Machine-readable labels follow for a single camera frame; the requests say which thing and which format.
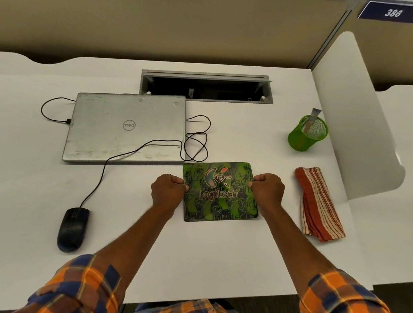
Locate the person's right hand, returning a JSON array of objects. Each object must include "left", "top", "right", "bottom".
[{"left": 244, "top": 170, "right": 288, "bottom": 215}]

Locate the person's left hand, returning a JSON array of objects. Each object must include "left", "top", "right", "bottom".
[{"left": 148, "top": 171, "right": 191, "bottom": 215}]

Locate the green patterned mouse pad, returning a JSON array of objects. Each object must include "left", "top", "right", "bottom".
[{"left": 175, "top": 153, "right": 267, "bottom": 233}]

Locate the person's left forearm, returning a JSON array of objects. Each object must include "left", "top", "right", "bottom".
[{"left": 88, "top": 192, "right": 177, "bottom": 289}]

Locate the person's right forearm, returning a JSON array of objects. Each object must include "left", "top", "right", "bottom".
[{"left": 248, "top": 203, "right": 347, "bottom": 300}]

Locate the red striped folded cloth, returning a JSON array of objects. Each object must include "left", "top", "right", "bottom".
[{"left": 285, "top": 164, "right": 356, "bottom": 246}]

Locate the green mesh pen holder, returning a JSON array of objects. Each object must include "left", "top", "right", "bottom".
[{"left": 286, "top": 113, "right": 331, "bottom": 156}]

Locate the silver closed laptop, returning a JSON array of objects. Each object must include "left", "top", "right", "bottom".
[{"left": 61, "top": 78, "right": 194, "bottom": 181}]

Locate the pale stick in pen holder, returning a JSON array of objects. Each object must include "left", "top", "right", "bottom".
[{"left": 303, "top": 107, "right": 322, "bottom": 135}]

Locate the white desk side divider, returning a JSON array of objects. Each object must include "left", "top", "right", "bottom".
[{"left": 292, "top": 26, "right": 413, "bottom": 209}]

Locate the black computer mouse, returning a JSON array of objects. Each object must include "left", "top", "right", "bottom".
[{"left": 55, "top": 205, "right": 91, "bottom": 256}]

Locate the blue desk number sign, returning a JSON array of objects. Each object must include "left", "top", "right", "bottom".
[{"left": 358, "top": 0, "right": 413, "bottom": 27}]

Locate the black mouse cable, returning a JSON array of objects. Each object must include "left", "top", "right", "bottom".
[{"left": 27, "top": 90, "right": 214, "bottom": 227}]

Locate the grey desk cable tray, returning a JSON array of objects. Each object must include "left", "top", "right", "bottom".
[{"left": 139, "top": 57, "right": 277, "bottom": 115}]

